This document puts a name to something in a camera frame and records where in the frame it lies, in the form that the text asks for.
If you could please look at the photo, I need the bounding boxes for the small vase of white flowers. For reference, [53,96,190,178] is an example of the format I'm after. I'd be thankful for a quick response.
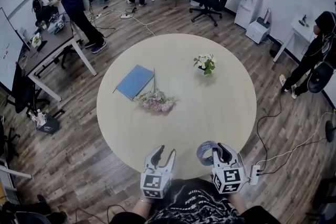
[193,54,217,77]

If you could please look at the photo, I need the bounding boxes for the blue notebook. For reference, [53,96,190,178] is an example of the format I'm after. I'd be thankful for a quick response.
[113,65,155,101]

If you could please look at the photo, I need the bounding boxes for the whiteboard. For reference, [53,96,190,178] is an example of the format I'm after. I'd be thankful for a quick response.
[0,6,32,93]

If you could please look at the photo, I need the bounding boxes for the black box with bottles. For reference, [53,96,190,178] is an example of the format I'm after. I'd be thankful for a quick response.
[28,109,61,135]

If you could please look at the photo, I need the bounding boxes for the pink flower bouquet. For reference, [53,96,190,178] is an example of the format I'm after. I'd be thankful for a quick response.
[133,68,180,113]

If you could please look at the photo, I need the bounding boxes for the blue roll of tape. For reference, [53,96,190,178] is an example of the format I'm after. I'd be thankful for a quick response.
[196,141,219,166]

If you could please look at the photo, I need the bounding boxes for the person's black printed shirt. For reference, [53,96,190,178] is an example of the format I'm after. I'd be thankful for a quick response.
[109,177,282,224]

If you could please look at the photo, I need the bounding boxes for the black stand base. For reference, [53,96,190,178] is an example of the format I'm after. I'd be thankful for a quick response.
[325,120,336,143]

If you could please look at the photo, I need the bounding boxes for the small dark figurine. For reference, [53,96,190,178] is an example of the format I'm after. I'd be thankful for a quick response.
[298,14,311,27]

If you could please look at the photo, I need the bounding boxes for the white cable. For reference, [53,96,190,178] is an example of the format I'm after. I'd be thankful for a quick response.
[131,16,156,36]
[258,110,336,166]

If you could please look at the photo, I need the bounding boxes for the white side table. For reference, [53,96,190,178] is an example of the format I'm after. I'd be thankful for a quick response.
[272,13,320,63]

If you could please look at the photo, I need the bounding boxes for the dark desk with white legs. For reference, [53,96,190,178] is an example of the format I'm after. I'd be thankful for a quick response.
[22,14,98,102]

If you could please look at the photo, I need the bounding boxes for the person's left forearm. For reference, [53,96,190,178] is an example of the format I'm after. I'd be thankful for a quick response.
[131,194,159,216]

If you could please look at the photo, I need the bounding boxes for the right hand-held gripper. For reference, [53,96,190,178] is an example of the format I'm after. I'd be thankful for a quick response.
[211,142,249,195]

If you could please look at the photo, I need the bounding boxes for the black cable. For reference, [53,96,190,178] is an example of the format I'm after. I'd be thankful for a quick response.
[256,91,284,175]

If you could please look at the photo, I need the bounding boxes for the white box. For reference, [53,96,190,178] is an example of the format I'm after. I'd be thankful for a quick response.
[245,16,271,45]

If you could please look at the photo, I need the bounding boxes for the person's right forearm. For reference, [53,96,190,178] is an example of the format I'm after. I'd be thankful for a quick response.
[226,191,248,215]

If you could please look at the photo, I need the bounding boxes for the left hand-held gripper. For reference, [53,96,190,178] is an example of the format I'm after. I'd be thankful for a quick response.
[140,145,176,200]

